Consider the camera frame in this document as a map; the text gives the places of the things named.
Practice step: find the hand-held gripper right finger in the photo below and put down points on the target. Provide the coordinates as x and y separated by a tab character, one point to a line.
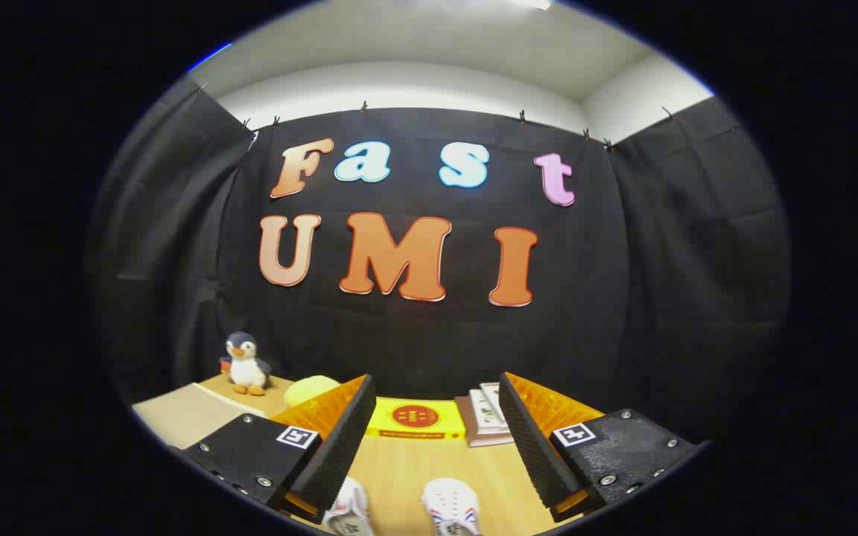
541	454

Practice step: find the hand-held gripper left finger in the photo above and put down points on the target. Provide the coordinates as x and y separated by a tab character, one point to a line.
339	454

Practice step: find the white canvas shoe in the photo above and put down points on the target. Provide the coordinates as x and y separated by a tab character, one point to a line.
450	502
351	506

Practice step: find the beige fabric storage box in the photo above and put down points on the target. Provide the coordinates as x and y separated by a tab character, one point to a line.
183	417

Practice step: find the white floral cover book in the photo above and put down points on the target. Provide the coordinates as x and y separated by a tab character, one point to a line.
490	406

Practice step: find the round yellow plush cushion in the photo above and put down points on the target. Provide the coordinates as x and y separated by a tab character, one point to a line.
306	391

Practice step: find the white paperback book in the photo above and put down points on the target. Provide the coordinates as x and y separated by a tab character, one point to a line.
466	428
476	413

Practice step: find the yellow book with red circle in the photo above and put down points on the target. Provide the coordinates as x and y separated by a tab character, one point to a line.
444	417

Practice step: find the penguin plush toy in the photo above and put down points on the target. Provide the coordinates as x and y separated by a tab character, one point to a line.
249	368

